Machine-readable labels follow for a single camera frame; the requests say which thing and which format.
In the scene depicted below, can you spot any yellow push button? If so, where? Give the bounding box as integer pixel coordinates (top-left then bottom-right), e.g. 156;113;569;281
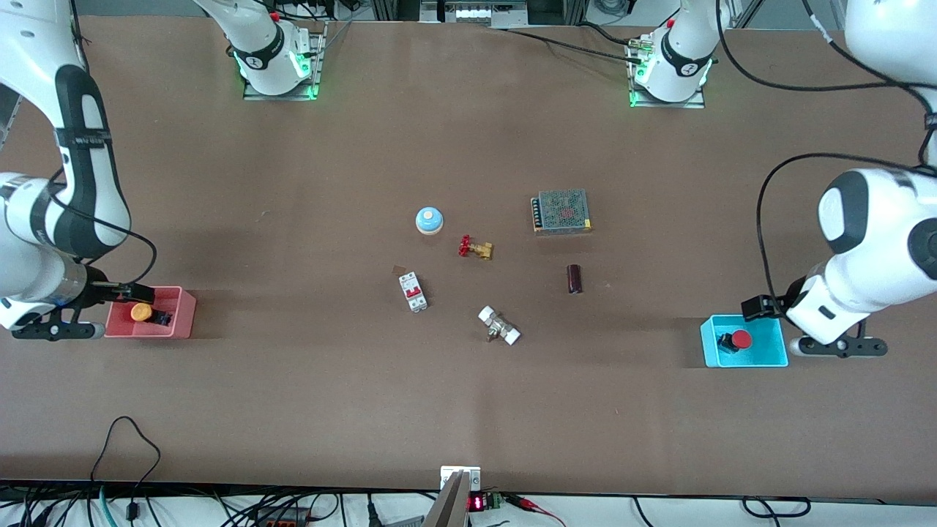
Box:
130;303;173;327

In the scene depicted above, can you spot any blue plastic bin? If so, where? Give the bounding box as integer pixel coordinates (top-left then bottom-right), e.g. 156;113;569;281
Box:
700;314;790;368

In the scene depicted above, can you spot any pink plastic bin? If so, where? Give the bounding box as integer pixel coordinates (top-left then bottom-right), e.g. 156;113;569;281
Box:
105;286;197;340

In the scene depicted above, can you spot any metal mesh power supply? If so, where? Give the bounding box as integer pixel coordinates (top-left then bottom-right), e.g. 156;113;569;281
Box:
531;189;593;236

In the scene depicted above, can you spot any white metal fitting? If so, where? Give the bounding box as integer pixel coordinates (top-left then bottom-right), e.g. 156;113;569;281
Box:
478;305;522;346

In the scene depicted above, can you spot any black orange connector box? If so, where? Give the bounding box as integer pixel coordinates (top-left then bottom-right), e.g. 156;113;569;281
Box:
247;505;312;527

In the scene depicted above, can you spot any red clip lead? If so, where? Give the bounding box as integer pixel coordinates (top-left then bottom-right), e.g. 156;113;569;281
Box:
505;495;568;527

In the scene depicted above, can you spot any white power strip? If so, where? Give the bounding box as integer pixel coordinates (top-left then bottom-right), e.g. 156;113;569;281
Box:
439;4;517;24

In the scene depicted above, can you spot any black flat looped cable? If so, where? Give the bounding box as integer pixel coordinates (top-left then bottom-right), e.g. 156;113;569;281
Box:
742;496;812;519

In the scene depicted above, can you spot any aluminium frame rail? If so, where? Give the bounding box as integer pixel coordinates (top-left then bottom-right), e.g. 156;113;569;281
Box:
0;91;23;151

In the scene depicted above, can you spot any black looped cable with ferrite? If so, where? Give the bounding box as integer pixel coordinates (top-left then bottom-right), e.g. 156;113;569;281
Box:
89;416;162;522

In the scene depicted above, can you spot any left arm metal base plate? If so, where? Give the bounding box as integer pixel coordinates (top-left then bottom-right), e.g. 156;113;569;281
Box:
628;37;706;110

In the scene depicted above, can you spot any black left arm upper cable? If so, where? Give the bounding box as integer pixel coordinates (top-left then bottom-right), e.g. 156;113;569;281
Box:
716;0;937;147

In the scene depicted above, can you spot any white circuit breaker red switch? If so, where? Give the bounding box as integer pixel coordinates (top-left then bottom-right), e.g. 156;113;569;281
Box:
398;272;429;313

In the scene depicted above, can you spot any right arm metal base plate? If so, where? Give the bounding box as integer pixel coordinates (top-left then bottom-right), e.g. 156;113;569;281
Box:
243;20;327;101

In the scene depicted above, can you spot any short black table cable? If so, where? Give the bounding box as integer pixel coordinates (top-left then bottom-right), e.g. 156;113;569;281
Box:
577;20;645;49

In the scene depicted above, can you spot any long black table cable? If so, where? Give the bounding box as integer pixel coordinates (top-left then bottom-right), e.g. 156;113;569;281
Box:
498;26;645;65

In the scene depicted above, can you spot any silver camera mount bracket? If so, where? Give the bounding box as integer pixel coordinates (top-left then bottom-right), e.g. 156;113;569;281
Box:
440;466;482;493

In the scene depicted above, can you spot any grey camera mount bar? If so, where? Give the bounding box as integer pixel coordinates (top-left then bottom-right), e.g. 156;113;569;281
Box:
423;471;470;527

